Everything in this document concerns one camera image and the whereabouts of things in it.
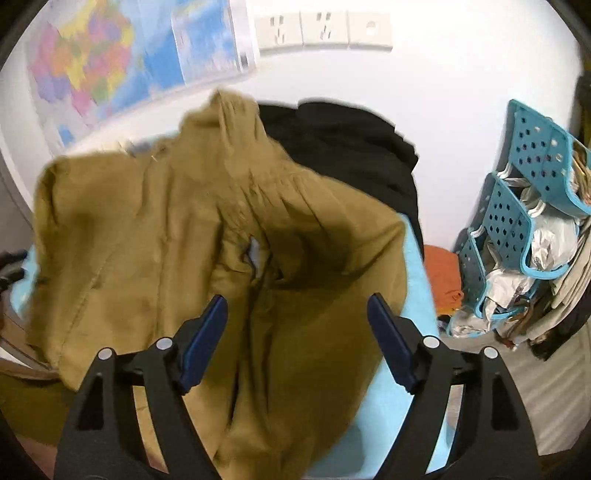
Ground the grey door panel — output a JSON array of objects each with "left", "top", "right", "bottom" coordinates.
[{"left": 0, "top": 152, "right": 35, "bottom": 210}]

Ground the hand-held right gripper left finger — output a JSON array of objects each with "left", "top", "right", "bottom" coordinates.
[{"left": 53, "top": 294, "right": 230, "bottom": 480}]

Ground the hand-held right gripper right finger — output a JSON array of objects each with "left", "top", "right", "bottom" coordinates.
[{"left": 366, "top": 292, "right": 550, "bottom": 480}]

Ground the mustard brown jacket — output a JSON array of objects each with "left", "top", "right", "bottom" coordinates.
[{"left": 25, "top": 88, "right": 409, "bottom": 480}]

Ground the light blue bed sheet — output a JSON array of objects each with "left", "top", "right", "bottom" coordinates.
[{"left": 11, "top": 215, "right": 455, "bottom": 480}]

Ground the colourful wall map poster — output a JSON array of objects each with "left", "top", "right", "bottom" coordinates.
[{"left": 25, "top": 0, "right": 258, "bottom": 151}]

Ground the beige cloth bag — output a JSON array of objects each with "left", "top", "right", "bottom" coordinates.
[{"left": 531, "top": 222, "right": 591, "bottom": 361}]

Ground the black garment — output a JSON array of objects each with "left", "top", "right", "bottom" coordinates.
[{"left": 256, "top": 98, "right": 426, "bottom": 250}]

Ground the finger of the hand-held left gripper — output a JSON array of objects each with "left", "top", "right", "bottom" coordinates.
[{"left": 0, "top": 249, "right": 28, "bottom": 283}]

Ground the white wall socket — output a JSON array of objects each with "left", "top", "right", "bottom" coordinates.
[
  {"left": 255, "top": 14, "right": 304, "bottom": 51},
  {"left": 300, "top": 11, "right": 350, "bottom": 47},
  {"left": 347, "top": 11, "right": 393, "bottom": 51}
]

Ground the orange cloth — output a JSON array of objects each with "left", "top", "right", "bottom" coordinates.
[{"left": 422, "top": 244, "right": 465, "bottom": 317}]

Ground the crumpled white plastic bag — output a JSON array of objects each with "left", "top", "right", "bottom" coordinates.
[
  {"left": 482, "top": 265, "right": 539, "bottom": 308},
  {"left": 529, "top": 215, "right": 580, "bottom": 273}
]

